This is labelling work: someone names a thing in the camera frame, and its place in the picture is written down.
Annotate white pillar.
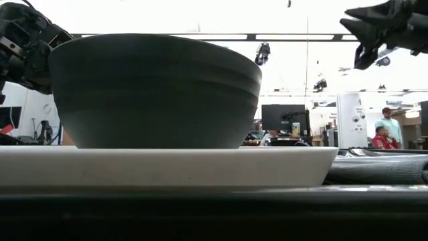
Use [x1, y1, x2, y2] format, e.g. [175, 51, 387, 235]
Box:
[336, 92, 368, 149]

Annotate white round plate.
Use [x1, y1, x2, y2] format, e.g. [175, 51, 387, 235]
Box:
[0, 145, 340, 187]

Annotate cluttered background desk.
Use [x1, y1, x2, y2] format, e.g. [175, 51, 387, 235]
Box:
[242, 132, 337, 147]

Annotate person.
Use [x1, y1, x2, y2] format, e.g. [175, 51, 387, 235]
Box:
[376, 106, 404, 149]
[372, 125, 399, 150]
[259, 129, 280, 147]

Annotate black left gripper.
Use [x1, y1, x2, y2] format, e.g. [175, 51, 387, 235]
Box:
[0, 21, 74, 96]

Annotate grey napkin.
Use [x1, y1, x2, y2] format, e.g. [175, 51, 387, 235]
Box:
[324, 154, 428, 185]

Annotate hanging black ceiling device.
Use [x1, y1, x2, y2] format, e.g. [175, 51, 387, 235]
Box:
[313, 78, 328, 93]

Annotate black computer monitor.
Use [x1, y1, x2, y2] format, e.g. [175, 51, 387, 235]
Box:
[261, 104, 307, 132]

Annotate dark wall screen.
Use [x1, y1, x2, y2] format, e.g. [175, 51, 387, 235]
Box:
[0, 106, 23, 130]

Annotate black overhead frame bar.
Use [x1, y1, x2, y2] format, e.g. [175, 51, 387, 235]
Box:
[72, 32, 358, 42]

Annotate hanging overhead camera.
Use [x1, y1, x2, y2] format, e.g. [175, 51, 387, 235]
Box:
[254, 42, 271, 66]

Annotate black bowl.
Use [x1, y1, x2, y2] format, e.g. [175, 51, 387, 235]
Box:
[47, 32, 263, 149]

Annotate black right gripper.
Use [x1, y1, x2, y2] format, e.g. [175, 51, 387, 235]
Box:
[340, 0, 428, 70]

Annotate black serving tray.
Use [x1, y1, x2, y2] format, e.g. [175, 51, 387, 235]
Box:
[0, 147, 428, 241]

